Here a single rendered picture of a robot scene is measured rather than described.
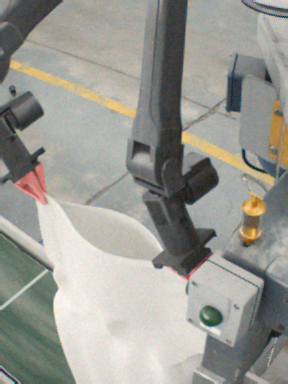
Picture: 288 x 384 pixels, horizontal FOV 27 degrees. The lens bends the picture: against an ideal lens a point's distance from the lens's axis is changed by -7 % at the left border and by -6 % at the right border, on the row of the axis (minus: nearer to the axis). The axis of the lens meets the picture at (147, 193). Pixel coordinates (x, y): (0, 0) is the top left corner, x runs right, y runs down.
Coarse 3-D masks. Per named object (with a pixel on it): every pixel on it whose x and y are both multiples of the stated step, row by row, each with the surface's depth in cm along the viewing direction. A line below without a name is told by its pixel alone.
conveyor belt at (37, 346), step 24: (0, 240) 202; (0, 264) 193; (24, 264) 194; (0, 288) 186; (24, 288) 186; (48, 288) 186; (0, 312) 178; (24, 312) 179; (48, 312) 179; (0, 336) 171; (24, 336) 171; (48, 336) 172; (0, 360) 164; (24, 360) 164; (48, 360) 165
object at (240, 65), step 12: (240, 60) 109; (252, 60) 109; (228, 72) 105; (240, 72) 105; (252, 72) 105; (264, 72) 106; (228, 84) 106; (240, 84) 105; (228, 96) 108; (240, 96) 107; (228, 108) 109; (240, 108) 109
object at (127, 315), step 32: (64, 224) 118; (96, 224) 120; (128, 224) 116; (64, 256) 128; (96, 256) 110; (128, 256) 122; (64, 288) 130; (96, 288) 118; (128, 288) 112; (160, 288) 111; (64, 320) 132; (96, 320) 124; (128, 320) 120; (160, 320) 118; (64, 352) 143; (96, 352) 129; (128, 352) 119; (160, 352) 117; (192, 352) 116
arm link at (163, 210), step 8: (152, 192) 96; (184, 192) 99; (144, 200) 97; (152, 200) 95; (160, 200) 95; (168, 200) 95; (176, 200) 96; (184, 200) 100; (152, 208) 96; (160, 208) 96; (168, 208) 96; (176, 208) 96; (184, 208) 97; (152, 216) 97; (160, 216) 96; (168, 216) 96; (176, 216) 96; (160, 224) 97; (168, 224) 96
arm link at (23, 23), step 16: (16, 0) 67; (32, 0) 68; (48, 0) 70; (0, 16) 66; (16, 16) 67; (32, 16) 69; (0, 32) 64; (16, 32) 66; (0, 48) 65; (16, 48) 67; (0, 64) 66; (0, 80) 67
